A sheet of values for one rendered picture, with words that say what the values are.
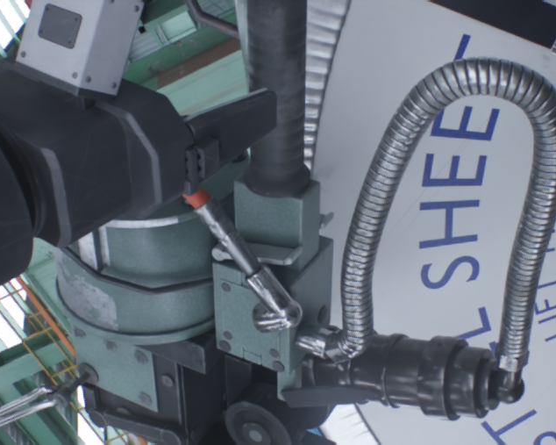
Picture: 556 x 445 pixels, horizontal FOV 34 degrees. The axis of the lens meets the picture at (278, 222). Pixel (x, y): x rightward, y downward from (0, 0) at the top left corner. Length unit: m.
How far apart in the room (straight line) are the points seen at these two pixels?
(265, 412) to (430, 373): 0.13
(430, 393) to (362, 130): 0.22
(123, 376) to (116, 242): 0.15
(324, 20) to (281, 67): 0.19
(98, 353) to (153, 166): 0.34
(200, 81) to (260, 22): 5.13
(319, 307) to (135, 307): 0.13
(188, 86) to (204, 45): 0.77
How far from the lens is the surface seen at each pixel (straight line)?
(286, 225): 0.58
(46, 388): 0.74
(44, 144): 0.39
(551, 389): 0.95
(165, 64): 6.42
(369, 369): 0.69
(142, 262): 0.60
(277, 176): 0.56
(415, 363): 0.68
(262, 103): 0.45
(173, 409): 0.71
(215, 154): 0.42
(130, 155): 0.41
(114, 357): 0.71
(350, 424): 0.93
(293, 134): 0.55
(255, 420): 0.71
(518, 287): 0.58
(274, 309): 0.57
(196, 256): 0.61
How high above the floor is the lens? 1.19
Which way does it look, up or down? 9 degrees up
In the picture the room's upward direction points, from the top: 115 degrees counter-clockwise
